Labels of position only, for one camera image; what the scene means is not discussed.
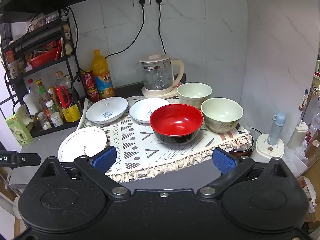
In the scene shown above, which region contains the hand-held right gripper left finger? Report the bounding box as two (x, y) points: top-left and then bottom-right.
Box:
(40, 145), (131, 198)

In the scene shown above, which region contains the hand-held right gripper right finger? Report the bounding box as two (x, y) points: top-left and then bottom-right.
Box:
(197, 147), (298, 198)

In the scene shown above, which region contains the white deep plate blue print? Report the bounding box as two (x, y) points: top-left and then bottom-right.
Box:
(86, 97), (129, 124)
(129, 98), (171, 124)

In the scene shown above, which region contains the brown pot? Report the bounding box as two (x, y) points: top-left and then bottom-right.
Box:
(229, 140), (255, 158)

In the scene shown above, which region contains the green tissue box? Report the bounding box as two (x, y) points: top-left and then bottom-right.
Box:
(5, 112), (34, 147)

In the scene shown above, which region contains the white flat plate brown rim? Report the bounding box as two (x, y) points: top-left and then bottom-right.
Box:
(58, 127), (108, 167)

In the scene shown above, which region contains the patterned fringed table mat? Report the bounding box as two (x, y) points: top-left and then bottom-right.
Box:
(76, 96), (253, 182)

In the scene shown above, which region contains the white round appliance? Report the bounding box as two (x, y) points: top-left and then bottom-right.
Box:
(249, 133), (285, 166)

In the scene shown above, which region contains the small glass jar white powder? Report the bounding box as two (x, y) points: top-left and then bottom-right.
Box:
(37, 112), (52, 131)

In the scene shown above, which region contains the pale green bowl with print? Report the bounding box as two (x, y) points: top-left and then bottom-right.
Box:
(201, 97), (244, 134)

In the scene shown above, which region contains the white squeeze bottle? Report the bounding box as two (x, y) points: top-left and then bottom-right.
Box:
(23, 94), (40, 116)

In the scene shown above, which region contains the dark sauce bottle yellow label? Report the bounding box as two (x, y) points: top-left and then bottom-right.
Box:
(54, 85), (81, 123)

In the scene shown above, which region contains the green jar white lid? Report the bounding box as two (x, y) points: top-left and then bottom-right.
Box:
(46, 100), (59, 117)

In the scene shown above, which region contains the blue thermos bottle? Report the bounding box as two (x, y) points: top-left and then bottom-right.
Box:
(267, 112), (286, 146)

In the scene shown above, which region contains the red drink can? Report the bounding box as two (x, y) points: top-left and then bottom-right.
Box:
(85, 88), (101, 103)
(80, 69), (96, 92)

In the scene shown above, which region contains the red and black bowl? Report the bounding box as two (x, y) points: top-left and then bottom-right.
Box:
(149, 103), (204, 146)

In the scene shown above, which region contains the brown bottle yellow cap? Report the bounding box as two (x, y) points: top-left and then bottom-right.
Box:
(35, 79), (52, 110)

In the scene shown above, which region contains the clear bottle red cap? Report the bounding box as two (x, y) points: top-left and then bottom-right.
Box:
(26, 78), (38, 98)

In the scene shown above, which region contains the plain pale green bowl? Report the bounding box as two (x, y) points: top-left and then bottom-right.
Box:
(177, 82), (212, 109)

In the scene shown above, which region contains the orange juice bottle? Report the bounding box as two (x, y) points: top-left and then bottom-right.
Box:
(91, 50), (115, 100)

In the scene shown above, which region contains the white insulated bottle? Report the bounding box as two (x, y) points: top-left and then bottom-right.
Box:
(286, 120), (309, 150)

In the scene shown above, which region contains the round wooden board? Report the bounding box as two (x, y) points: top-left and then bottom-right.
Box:
(141, 86), (181, 100)

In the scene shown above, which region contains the clear bottle brown cap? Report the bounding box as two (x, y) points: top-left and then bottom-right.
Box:
(55, 71), (73, 93)

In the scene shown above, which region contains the cardboard box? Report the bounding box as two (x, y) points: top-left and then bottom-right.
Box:
(297, 175), (320, 229)

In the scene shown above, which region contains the black metal spice rack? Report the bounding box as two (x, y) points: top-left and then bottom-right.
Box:
(0, 7), (87, 138)

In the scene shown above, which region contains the red plastic basket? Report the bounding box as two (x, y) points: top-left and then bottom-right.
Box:
(29, 47), (59, 68)

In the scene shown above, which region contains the row of spice jars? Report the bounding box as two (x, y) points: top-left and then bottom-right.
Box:
(27, 11), (68, 32)

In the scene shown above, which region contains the black power plug cable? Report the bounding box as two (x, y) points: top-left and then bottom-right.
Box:
(155, 0), (167, 55)
(104, 0), (147, 59)

